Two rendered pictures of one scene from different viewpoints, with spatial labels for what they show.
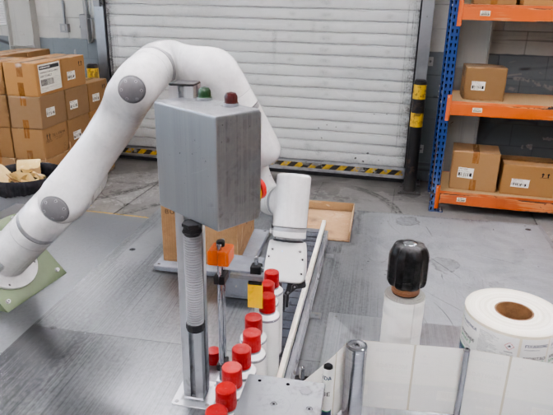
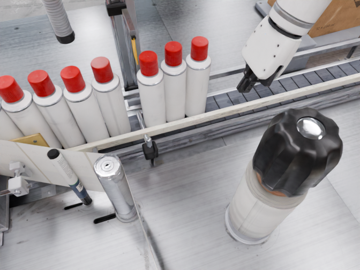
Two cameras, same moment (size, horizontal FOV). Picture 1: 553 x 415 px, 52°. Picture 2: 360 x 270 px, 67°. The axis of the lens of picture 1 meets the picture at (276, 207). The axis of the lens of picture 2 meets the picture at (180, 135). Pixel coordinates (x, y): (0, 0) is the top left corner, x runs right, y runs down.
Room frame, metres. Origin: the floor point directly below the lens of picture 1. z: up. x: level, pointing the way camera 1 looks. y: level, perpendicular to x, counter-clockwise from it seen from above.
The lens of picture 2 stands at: (0.85, -0.35, 1.40)
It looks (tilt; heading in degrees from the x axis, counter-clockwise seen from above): 55 degrees down; 61
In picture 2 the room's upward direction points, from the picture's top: 1 degrees clockwise
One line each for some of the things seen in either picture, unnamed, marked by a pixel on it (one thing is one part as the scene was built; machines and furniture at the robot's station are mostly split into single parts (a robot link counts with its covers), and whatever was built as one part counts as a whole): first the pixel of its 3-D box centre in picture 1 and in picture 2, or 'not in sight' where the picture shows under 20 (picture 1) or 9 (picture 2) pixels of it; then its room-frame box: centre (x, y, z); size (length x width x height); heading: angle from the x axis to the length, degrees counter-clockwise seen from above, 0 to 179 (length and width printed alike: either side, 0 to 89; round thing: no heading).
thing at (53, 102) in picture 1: (36, 121); not in sight; (4.89, 2.13, 0.57); 1.20 x 0.85 x 1.14; 169
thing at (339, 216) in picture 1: (318, 218); not in sight; (2.00, -0.16, 0.85); 0.30 x 0.26 x 0.04; 170
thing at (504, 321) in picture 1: (508, 339); not in sight; (1.05, -0.51, 0.95); 0.20 x 0.20 x 0.14
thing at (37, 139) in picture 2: not in sight; (22, 153); (0.72, 0.03, 0.94); 0.10 x 0.01 x 0.09; 170
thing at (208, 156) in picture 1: (208, 159); not in sight; (0.93, 0.12, 1.38); 0.17 x 0.10 x 0.19; 45
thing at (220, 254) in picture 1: (236, 317); (127, 58); (0.97, 0.07, 1.05); 0.10 x 0.04 x 0.33; 80
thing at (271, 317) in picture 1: (267, 338); (152, 95); (0.99, 0.01, 0.98); 0.05 x 0.05 x 0.20
